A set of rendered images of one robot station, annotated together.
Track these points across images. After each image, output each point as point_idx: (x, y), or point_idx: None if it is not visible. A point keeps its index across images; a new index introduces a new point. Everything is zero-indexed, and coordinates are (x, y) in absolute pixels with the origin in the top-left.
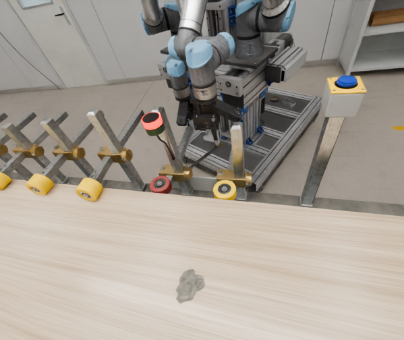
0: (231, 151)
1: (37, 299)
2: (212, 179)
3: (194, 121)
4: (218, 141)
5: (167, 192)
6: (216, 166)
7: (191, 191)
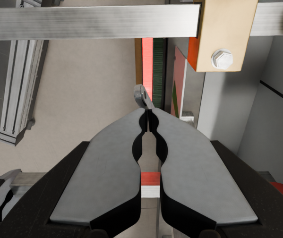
0: (89, 34)
1: None
2: (184, 79)
3: None
4: (197, 129)
5: None
6: (30, 72)
7: (183, 115)
